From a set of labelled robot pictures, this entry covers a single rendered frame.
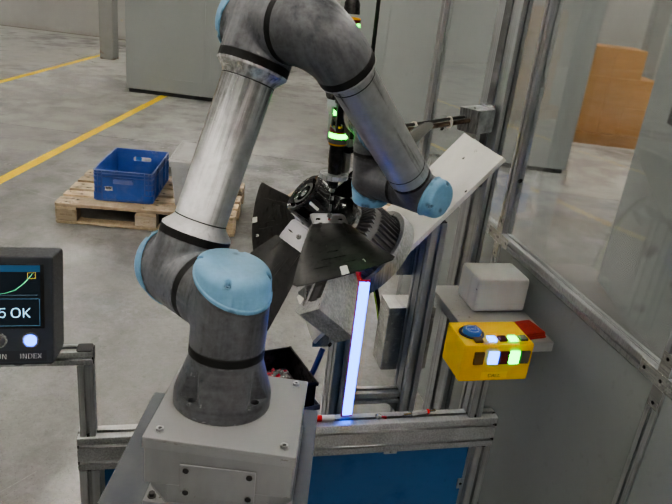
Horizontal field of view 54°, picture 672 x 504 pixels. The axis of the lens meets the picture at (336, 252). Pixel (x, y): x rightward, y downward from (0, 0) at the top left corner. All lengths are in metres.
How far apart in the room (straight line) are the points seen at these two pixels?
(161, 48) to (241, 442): 8.34
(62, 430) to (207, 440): 1.91
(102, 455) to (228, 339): 0.56
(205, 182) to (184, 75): 8.07
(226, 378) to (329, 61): 0.48
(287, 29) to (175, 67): 8.16
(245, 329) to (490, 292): 1.17
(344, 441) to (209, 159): 0.72
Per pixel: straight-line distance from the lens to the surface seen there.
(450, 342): 1.48
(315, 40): 0.98
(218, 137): 1.05
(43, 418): 2.96
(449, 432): 1.57
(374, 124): 1.08
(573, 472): 2.03
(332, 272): 1.43
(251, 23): 1.05
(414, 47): 7.12
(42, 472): 2.71
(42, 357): 1.27
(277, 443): 1.00
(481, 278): 2.00
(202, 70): 9.04
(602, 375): 1.87
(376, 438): 1.52
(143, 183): 4.70
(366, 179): 1.29
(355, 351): 1.40
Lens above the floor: 1.75
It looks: 23 degrees down
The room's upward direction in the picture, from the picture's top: 7 degrees clockwise
